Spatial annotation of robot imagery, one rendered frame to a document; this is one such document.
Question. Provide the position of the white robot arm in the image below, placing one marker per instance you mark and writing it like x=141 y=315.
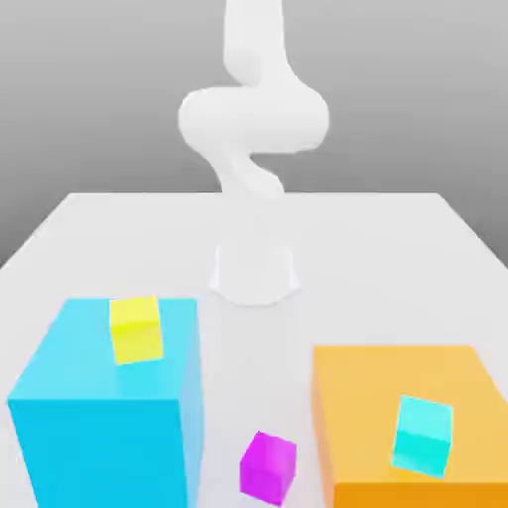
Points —
x=254 y=119

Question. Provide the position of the small yellow cube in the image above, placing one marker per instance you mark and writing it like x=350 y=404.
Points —
x=137 y=331

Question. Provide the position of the small magenta cube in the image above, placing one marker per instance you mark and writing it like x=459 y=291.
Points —
x=268 y=468

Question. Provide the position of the small cyan cube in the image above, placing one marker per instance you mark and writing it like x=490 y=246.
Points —
x=422 y=436

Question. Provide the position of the large orange box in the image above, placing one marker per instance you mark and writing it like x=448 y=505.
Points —
x=357 y=416

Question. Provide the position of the large blue box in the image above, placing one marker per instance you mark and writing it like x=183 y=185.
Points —
x=99 y=432

